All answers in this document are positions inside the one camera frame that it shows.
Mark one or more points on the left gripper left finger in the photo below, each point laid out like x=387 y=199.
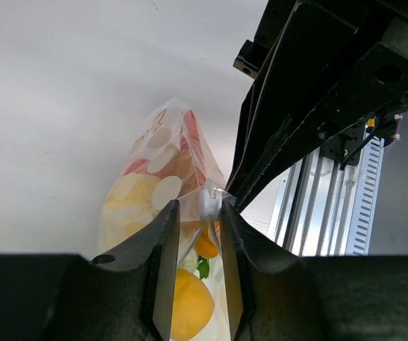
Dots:
x=125 y=293

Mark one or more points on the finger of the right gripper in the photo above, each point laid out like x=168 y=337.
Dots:
x=271 y=134
x=353 y=98

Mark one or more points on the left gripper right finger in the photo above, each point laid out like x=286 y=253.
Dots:
x=273 y=294

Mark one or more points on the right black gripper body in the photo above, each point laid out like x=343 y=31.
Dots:
x=367 y=21

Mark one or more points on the yellow toy lemon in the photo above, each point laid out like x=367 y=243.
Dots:
x=193 y=306

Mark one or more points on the green toy cabbage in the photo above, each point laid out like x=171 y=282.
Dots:
x=196 y=265

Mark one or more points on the polka dot zip bag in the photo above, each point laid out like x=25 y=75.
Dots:
x=207 y=180

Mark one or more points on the yellow toy pear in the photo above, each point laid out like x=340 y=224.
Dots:
x=126 y=209

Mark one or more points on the aluminium mounting rail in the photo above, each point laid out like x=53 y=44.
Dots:
x=314 y=208

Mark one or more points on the white slotted cable duct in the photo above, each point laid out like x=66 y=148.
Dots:
x=363 y=213

